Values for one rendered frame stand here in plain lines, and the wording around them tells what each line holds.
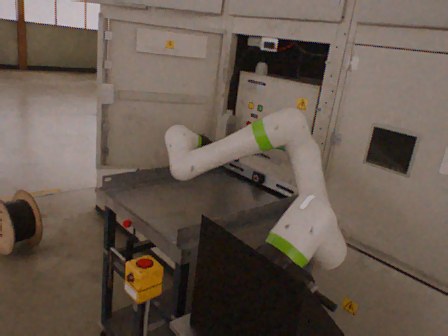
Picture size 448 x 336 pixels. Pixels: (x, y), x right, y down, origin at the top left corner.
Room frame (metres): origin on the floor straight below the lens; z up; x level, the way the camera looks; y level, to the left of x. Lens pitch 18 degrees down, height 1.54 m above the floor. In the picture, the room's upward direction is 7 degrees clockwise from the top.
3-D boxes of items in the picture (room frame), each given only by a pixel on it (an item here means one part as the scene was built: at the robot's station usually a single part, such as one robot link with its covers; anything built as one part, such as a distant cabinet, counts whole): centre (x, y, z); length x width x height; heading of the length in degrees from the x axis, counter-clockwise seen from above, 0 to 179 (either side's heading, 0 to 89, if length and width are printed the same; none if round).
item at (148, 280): (0.99, 0.19, 0.85); 0.08 x 0.08 x 0.10; 45
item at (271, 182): (1.91, -0.20, 0.89); 0.54 x 0.05 x 0.06; 45
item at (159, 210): (1.63, 0.09, 0.82); 0.68 x 0.62 x 0.06; 135
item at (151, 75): (2.01, 0.37, 1.21); 0.63 x 0.07 x 0.74; 113
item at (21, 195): (2.37, 1.36, 0.20); 0.40 x 0.22 x 0.40; 54
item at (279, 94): (1.90, -0.19, 1.15); 0.48 x 0.01 x 0.48; 45
